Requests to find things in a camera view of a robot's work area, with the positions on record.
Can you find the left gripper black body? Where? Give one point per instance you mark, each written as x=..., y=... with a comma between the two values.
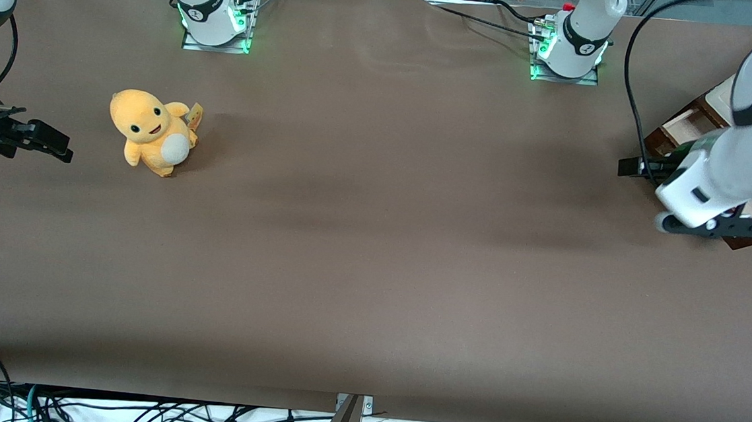
x=657, y=168

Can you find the dark wooden drawer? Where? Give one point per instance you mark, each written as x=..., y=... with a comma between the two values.
x=683, y=123

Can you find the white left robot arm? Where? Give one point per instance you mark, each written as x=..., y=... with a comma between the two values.
x=743, y=164

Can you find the orange plush toy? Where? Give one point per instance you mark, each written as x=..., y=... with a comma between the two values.
x=150, y=129

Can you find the brown table cover sheet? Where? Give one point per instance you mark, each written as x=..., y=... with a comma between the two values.
x=374, y=237

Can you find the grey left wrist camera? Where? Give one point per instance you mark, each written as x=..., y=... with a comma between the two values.
x=712, y=226

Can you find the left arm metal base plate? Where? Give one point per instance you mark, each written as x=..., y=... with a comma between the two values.
x=564, y=78

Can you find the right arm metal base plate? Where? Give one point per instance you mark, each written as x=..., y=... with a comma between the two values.
x=215, y=47

